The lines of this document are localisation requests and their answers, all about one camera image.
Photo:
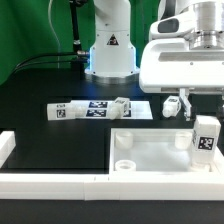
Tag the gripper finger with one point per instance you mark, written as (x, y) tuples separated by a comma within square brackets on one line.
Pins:
[(220, 113), (183, 96)]

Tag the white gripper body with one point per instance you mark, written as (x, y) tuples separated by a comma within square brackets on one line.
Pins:
[(168, 65)]

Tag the white square tabletop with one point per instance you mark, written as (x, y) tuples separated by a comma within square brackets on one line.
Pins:
[(164, 151)]

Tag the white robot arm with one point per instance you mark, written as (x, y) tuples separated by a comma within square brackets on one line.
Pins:
[(112, 58)]

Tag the white tag sheet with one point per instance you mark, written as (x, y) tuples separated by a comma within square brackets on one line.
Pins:
[(98, 109)]

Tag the white L-shaped fence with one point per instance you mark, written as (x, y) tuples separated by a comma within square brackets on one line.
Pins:
[(124, 186)]

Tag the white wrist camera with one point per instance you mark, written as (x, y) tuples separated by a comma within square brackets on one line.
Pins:
[(175, 26)]

